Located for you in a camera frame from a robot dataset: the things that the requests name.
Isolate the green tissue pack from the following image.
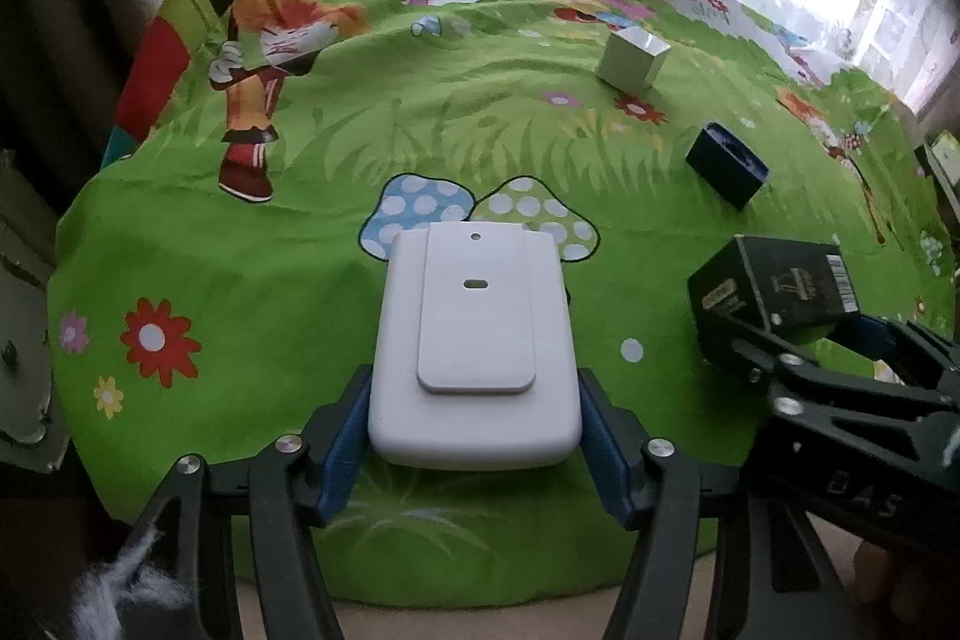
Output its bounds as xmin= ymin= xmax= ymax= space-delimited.
xmin=931 ymin=130 xmax=960 ymax=188

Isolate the black barcode box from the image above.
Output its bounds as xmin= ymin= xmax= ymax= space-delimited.
xmin=686 ymin=234 xmax=861 ymax=356

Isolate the dark blue small box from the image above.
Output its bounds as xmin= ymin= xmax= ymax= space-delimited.
xmin=686 ymin=122 xmax=770 ymax=209

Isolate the white plastic case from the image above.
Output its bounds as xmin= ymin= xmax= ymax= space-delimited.
xmin=368 ymin=221 xmax=583 ymax=471

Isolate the white drawer cabinet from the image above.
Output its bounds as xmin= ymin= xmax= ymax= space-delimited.
xmin=0 ymin=152 xmax=68 ymax=474

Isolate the small white cube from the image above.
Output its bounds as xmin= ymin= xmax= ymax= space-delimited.
xmin=597 ymin=26 xmax=672 ymax=94

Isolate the green cartoon print cloth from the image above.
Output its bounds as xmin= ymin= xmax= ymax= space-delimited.
xmin=45 ymin=0 xmax=960 ymax=611

